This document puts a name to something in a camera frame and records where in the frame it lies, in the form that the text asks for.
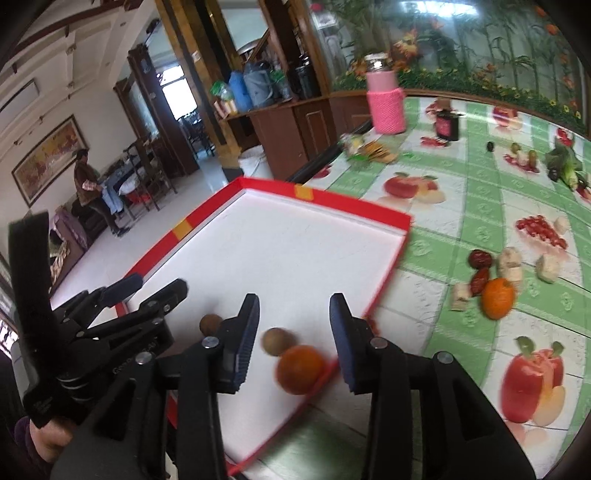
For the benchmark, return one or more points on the dark dining chair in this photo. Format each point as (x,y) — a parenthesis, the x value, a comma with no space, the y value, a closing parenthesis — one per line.
(198,131)

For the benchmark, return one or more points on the clear snack packet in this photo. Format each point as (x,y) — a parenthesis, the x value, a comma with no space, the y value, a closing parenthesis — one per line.
(369,150)

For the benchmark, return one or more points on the blue thermos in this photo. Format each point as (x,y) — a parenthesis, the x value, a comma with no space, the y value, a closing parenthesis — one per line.
(241,92)

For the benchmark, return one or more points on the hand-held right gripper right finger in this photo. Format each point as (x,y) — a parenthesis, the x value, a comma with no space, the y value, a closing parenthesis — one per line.
(344,344)

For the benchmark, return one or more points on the dark clear container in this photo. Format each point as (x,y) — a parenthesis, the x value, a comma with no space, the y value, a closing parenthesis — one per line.
(282,85)

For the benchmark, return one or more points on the person's left hand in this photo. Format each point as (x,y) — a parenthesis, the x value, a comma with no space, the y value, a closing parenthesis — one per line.
(46,443)

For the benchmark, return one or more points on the light blue cloth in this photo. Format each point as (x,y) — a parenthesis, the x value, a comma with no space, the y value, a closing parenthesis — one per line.
(111,196)

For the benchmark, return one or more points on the white bucket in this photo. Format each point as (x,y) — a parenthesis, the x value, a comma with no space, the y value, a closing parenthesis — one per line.
(254,161)

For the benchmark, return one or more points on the small dark red bottle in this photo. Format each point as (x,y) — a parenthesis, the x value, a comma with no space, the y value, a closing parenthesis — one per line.
(448,125)

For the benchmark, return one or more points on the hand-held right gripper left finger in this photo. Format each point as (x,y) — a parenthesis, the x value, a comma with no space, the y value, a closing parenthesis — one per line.
(241,344)

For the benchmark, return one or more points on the flower bamboo glass screen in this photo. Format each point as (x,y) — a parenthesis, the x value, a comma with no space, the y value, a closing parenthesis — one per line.
(461,41)

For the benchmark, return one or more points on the brown wooden cabinet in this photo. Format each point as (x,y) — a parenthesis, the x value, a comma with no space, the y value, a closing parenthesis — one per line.
(286,134)

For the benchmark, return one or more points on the person's left forearm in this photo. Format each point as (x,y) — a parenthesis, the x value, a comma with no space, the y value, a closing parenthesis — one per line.
(21,434)

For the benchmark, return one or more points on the framed wall painting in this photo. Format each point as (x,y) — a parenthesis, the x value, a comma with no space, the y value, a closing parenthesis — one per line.
(46,157)

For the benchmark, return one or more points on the green bag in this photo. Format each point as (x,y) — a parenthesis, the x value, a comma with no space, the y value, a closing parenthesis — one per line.
(222,97)

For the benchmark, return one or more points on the small olive fruit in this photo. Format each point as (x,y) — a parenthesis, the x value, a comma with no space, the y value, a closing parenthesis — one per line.
(532,158)

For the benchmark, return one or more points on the beige snack chunk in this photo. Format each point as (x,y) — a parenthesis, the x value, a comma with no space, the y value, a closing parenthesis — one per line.
(509,257)
(561,225)
(460,297)
(513,274)
(547,268)

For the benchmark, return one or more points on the red date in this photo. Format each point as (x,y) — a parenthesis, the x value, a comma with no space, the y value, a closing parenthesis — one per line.
(480,259)
(480,281)

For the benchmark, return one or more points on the grey kettle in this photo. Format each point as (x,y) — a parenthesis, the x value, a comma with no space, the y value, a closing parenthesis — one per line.
(258,87)

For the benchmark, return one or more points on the fruit print tablecloth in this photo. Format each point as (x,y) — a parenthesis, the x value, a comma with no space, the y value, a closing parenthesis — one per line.
(461,207)

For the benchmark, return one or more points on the patterned sofa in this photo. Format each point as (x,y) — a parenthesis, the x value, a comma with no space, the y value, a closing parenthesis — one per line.
(69,235)

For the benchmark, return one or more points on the pink knitted jar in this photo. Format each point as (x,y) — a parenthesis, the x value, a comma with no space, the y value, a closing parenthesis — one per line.
(385,106)

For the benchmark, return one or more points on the orange mandarin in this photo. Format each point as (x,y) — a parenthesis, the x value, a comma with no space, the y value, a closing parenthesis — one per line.
(497,299)
(301,370)

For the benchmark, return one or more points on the red basin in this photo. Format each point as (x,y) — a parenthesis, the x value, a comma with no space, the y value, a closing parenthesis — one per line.
(138,198)

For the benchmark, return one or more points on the red-rimmed white tray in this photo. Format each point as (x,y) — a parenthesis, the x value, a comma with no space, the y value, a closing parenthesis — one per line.
(286,249)

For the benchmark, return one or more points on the brown longan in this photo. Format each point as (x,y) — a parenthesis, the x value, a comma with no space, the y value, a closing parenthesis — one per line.
(277,341)
(209,324)

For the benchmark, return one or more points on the wooden chair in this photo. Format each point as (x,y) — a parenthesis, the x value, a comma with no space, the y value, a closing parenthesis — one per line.
(150,177)

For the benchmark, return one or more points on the black pot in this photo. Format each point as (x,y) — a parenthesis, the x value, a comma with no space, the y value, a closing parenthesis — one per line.
(307,78)

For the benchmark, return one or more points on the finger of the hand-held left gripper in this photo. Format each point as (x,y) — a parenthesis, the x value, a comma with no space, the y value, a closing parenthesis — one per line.
(168,290)
(125,284)

